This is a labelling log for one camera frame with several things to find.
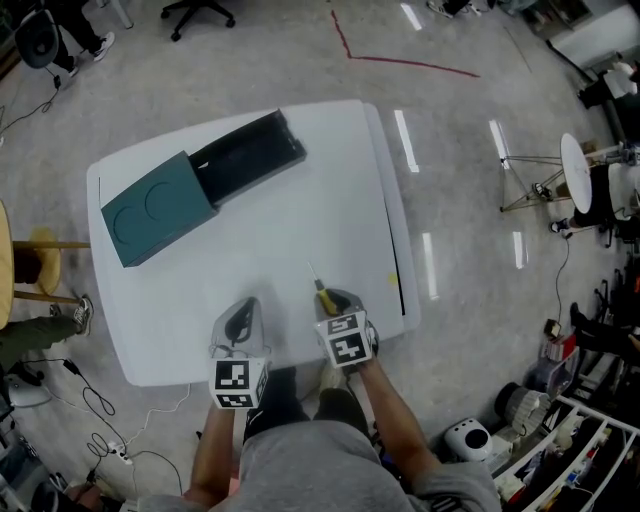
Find black floor cable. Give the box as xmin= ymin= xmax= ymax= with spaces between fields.
xmin=19 ymin=357 xmax=184 ymax=496

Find round wooden table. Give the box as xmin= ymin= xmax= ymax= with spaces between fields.
xmin=0 ymin=199 xmax=15 ymax=331

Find person's light shoe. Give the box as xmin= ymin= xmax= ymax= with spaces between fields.
xmin=318 ymin=366 xmax=347 ymax=391

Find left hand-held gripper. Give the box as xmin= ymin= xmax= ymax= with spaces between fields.
xmin=207 ymin=297 xmax=274 ymax=411

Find white round appliance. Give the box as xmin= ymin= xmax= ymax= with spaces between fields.
xmin=443 ymin=418 xmax=495 ymax=462

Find person's black trousers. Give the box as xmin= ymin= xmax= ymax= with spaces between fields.
xmin=243 ymin=366 xmax=374 ymax=444

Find person's grey shirt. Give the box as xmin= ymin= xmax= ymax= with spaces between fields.
xmin=149 ymin=418 xmax=502 ymax=512

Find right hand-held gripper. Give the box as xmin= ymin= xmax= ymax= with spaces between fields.
xmin=312 ymin=287 xmax=380 ymax=370

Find black drawer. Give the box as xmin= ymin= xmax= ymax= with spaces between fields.
xmin=188 ymin=109 xmax=308 ymax=209

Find person's left forearm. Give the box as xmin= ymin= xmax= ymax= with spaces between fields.
xmin=188 ymin=403 xmax=251 ymax=504

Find white power strip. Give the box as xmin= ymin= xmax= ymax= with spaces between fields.
xmin=106 ymin=441 xmax=135 ymax=467

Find black floor fan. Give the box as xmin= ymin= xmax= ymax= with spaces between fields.
xmin=14 ymin=8 xmax=62 ymax=70

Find wooden stool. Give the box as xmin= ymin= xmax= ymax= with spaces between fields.
xmin=11 ymin=227 xmax=92 ymax=304

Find red floor tape line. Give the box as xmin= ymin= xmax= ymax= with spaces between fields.
xmin=330 ymin=9 xmax=482 ymax=80

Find white round side table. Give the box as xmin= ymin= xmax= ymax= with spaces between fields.
xmin=498 ymin=132 xmax=595 ymax=215

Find yellow black screwdriver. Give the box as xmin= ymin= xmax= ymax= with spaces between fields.
xmin=306 ymin=260 xmax=342 ymax=317

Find white storage rack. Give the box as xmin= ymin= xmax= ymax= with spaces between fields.
xmin=492 ymin=393 xmax=640 ymax=512

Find teal drawer cabinet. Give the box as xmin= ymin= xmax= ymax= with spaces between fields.
xmin=99 ymin=151 xmax=220 ymax=270

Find person's right forearm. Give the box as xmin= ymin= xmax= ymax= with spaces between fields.
xmin=355 ymin=355 xmax=444 ymax=484

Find black office chair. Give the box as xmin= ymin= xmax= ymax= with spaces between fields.
xmin=160 ymin=0 xmax=237 ymax=43

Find white floor cable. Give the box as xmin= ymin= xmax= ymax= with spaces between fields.
xmin=122 ymin=382 xmax=194 ymax=446

